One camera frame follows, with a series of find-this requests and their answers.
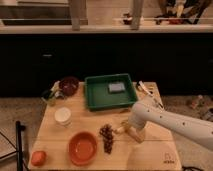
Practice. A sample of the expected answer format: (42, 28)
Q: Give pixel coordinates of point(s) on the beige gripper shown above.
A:
(136, 135)

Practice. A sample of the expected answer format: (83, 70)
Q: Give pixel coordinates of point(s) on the yellow banana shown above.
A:
(125, 126)

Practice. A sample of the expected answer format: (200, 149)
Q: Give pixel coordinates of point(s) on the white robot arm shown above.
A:
(197, 130)

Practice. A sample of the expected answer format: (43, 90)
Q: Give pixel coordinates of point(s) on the red orange bowl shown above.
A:
(82, 148)

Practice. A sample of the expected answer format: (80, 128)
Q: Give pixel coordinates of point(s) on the dark maroon bowl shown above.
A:
(69, 85)

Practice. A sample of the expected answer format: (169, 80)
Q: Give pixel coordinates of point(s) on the dark grape bunch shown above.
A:
(106, 133)

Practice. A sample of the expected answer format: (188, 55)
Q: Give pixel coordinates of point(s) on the grey sponge block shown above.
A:
(116, 87)

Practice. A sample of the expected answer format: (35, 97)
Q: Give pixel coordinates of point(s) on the green plastic tray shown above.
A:
(109, 92)

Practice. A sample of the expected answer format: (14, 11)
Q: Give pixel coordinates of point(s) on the white lidded cup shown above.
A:
(63, 116)

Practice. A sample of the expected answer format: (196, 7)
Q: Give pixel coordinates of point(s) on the orange fruit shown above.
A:
(38, 158)

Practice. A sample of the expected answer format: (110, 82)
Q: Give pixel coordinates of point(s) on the white handled knife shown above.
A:
(142, 85)

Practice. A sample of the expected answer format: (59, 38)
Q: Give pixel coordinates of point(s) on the black stand post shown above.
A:
(19, 155)

